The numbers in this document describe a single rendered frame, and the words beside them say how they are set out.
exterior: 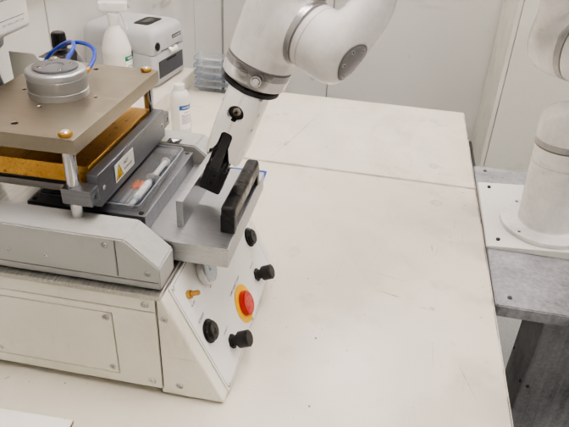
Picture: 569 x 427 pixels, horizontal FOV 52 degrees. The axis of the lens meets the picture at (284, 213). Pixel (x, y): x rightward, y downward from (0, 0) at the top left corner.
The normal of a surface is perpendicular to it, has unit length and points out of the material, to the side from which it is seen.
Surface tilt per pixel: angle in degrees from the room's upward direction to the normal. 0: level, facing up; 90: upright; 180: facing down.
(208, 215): 0
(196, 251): 90
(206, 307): 65
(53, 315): 90
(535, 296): 0
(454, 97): 90
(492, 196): 4
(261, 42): 91
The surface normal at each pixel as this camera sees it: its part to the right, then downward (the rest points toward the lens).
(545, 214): -0.56, 0.46
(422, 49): -0.20, 0.50
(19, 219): 0.04, -0.85
